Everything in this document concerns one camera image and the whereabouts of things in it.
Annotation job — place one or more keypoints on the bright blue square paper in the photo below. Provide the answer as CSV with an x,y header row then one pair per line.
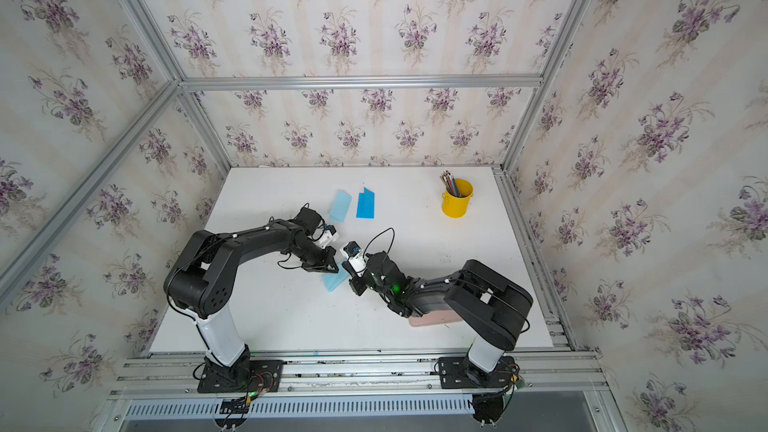
x,y
366,205

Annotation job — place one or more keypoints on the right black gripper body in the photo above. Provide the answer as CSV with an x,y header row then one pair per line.
x,y
367,281

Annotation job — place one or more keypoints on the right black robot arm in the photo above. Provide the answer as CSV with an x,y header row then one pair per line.
x,y
494,307

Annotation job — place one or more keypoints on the colored pencils bundle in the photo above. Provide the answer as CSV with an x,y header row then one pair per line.
x,y
450,184

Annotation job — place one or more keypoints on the light blue paper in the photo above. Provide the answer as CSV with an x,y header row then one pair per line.
x,y
340,206
332,281

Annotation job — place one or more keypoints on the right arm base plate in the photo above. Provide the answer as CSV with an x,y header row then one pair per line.
x,y
459,373

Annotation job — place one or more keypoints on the aluminium front rail frame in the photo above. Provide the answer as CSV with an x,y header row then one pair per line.
x,y
170,376

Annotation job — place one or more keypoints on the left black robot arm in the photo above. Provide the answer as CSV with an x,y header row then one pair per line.
x,y
201,281

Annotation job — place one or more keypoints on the light blue front paper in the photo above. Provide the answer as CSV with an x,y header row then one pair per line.
x,y
332,281

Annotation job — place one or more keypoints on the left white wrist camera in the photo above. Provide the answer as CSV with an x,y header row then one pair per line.
x,y
329,235

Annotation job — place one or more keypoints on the white vented cable duct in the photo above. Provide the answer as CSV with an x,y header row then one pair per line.
x,y
303,407

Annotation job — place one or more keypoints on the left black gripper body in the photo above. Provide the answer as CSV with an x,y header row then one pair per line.
x,y
315,258

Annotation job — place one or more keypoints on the yellow pencil cup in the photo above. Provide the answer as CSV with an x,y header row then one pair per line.
x,y
457,206

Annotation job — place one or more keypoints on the pink eraser case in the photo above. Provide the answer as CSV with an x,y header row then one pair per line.
x,y
435,318

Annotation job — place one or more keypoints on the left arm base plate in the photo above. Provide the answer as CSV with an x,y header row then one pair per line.
x,y
244,376

